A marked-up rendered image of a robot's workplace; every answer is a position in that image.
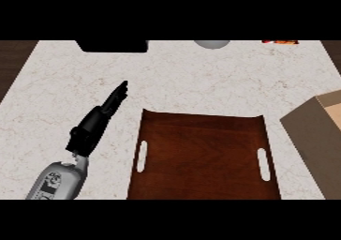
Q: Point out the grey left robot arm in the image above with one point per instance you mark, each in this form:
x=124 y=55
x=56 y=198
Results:
x=57 y=181

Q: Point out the black appliance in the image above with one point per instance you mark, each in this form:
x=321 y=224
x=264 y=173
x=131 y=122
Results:
x=113 y=45

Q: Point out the brown cardboard box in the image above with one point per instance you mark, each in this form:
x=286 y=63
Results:
x=315 y=137

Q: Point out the red and orange packet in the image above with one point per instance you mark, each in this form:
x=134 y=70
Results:
x=280 y=42

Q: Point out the brown wooden tray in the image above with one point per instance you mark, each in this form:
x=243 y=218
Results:
x=200 y=156

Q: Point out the grey round object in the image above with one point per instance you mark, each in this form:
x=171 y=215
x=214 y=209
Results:
x=211 y=43

